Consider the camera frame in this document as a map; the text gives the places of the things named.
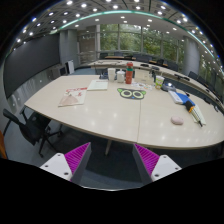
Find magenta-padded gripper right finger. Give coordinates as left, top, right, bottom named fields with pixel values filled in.
left=132, top=143, right=183, bottom=186

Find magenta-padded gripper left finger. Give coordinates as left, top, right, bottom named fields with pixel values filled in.
left=39, top=142, right=93, bottom=186

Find pink computer mouse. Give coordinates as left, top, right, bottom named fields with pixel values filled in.
left=170, top=115, right=185, bottom=126

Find cat-face mouse pad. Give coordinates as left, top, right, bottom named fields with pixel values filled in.
left=116, top=87, right=147, bottom=101

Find black office chair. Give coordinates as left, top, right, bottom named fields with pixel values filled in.
left=2, top=107, right=63, bottom=158

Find red and white magazine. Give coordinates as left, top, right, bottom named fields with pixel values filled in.
left=57, top=87, right=88, bottom=108

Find blue and white book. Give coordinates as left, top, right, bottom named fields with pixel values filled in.
left=168, top=89, right=196, bottom=105

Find conference microphone unit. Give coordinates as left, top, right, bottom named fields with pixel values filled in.
left=99, top=68, right=109, bottom=80
left=160, top=82, right=177, bottom=93

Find colourful sticker sheet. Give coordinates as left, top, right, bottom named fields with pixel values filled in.
left=131, top=81, right=156, bottom=91

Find green printed paper cup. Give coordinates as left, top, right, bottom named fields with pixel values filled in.
left=154, top=75, right=165, bottom=90

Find white printed document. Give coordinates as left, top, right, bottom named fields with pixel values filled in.
left=86, top=79, right=109, bottom=92

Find grey box appliance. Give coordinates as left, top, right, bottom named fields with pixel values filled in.
left=49, top=64, right=69, bottom=81

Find white cardboard box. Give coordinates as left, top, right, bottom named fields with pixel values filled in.
left=134, top=68, right=154, bottom=84

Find long curved conference table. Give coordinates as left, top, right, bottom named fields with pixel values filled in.
left=82, top=59, right=224, bottom=114

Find row of dark chairs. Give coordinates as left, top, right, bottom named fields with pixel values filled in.
left=98, top=50, right=224, bottom=101

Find red drink bottle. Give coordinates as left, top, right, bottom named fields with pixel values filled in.
left=125, top=61, right=135, bottom=85

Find white leaning board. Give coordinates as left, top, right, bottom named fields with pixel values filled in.
left=66, top=59, right=76, bottom=75

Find white lidded mug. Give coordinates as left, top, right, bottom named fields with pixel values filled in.
left=115, top=69, right=126, bottom=84

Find white paper cup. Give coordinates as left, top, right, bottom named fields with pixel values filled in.
left=107, top=67, right=116, bottom=82

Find brown wooden table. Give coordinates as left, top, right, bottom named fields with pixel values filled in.
left=104, top=55, right=134, bottom=61

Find ceiling spot lights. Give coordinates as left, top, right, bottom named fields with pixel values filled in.
left=14, top=0, right=218, bottom=51

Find black microphone with orange ring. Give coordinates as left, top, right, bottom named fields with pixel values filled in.
left=184, top=99, right=204, bottom=128

